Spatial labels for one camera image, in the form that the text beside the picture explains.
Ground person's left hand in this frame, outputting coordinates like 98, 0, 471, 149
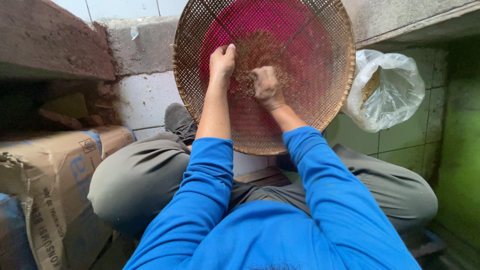
209, 43, 237, 82

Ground person's right hand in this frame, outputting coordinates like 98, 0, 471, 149
250, 66, 287, 113

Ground brown grain husk pile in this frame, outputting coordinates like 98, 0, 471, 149
228, 29, 294, 103

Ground round woven bamboo sieve tray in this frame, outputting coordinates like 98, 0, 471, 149
172, 0, 356, 157

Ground pink plastic basin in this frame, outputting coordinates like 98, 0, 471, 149
197, 0, 337, 150

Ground grey shoe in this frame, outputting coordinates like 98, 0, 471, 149
164, 102, 199, 145

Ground low wooden stool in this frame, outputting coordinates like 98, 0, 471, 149
233, 166, 292, 188

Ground clear plastic bag of grain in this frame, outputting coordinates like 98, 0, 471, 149
340, 49, 427, 134

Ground blue sweater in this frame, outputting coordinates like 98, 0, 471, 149
122, 126, 422, 270

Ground grey trousers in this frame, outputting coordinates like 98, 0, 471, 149
87, 130, 439, 241

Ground brown dusty brick slab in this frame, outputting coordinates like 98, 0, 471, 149
0, 0, 116, 82

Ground brown cardboard box blue print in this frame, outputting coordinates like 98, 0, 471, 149
0, 125, 138, 270

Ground blue sack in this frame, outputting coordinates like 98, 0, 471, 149
0, 193, 39, 270

